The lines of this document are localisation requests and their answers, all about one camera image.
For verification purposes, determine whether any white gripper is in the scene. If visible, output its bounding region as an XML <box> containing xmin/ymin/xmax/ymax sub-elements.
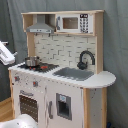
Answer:
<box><xmin>0</xmin><ymin>41</ymin><xmax>17</xmax><ymax>65</ymax></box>

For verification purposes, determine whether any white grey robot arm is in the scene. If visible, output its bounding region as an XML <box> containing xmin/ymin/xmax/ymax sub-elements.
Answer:
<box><xmin>0</xmin><ymin>41</ymin><xmax>38</xmax><ymax>128</ymax></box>

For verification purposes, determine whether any black toy faucet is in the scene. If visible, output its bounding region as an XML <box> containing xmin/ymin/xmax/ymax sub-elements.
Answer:
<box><xmin>77</xmin><ymin>50</ymin><xmax>95</xmax><ymax>70</ymax></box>

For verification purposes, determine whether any black toy stovetop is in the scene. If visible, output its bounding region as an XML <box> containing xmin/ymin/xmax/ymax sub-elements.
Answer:
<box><xmin>21</xmin><ymin>62</ymin><xmax>57</xmax><ymax>73</ymax></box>

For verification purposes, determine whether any toy microwave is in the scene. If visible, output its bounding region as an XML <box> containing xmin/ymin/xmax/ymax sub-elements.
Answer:
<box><xmin>56</xmin><ymin>14</ymin><xmax>93</xmax><ymax>34</ymax></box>

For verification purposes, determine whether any right red stove knob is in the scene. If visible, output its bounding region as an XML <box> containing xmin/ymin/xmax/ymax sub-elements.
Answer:
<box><xmin>33</xmin><ymin>81</ymin><xmax>38</xmax><ymax>87</ymax></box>

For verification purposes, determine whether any red stove knob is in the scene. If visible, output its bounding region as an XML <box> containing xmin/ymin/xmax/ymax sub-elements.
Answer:
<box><xmin>14</xmin><ymin>76</ymin><xmax>20</xmax><ymax>81</ymax></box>
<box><xmin>33</xmin><ymin>81</ymin><xmax>38</xmax><ymax>87</ymax></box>

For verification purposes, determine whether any grey range hood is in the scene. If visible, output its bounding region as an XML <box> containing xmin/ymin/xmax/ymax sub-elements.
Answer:
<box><xmin>26</xmin><ymin>14</ymin><xmax>55</xmax><ymax>34</ymax></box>

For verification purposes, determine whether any wooden toy kitchen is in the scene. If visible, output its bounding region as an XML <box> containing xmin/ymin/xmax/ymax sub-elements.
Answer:
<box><xmin>9</xmin><ymin>10</ymin><xmax>116</xmax><ymax>128</ymax></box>

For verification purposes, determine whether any toy oven door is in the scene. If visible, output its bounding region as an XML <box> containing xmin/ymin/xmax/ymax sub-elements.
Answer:
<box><xmin>19</xmin><ymin>95</ymin><xmax>38</xmax><ymax>121</ymax></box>

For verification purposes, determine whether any grey toy sink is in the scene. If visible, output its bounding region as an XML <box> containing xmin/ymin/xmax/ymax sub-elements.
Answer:
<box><xmin>53</xmin><ymin>67</ymin><xmax>93</xmax><ymax>81</ymax></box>

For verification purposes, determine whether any silver toy pot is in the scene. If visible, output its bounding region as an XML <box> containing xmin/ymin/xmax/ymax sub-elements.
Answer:
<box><xmin>25</xmin><ymin>56</ymin><xmax>40</xmax><ymax>67</ymax></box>

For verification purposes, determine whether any grey cabinet door handle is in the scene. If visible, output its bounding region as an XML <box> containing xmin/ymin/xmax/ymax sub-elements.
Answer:
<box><xmin>48</xmin><ymin>101</ymin><xmax>53</xmax><ymax>119</ymax></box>

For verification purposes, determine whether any grey dishwasher panel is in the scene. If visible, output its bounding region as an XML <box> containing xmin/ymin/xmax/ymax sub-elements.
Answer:
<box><xmin>56</xmin><ymin>93</ymin><xmax>72</xmax><ymax>120</ymax></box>

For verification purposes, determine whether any left red stove knob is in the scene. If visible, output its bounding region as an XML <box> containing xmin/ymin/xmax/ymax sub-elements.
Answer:
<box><xmin>14</xmin><ymin>76</ymin><xmax>20</xmax><ymax>81</ymax></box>

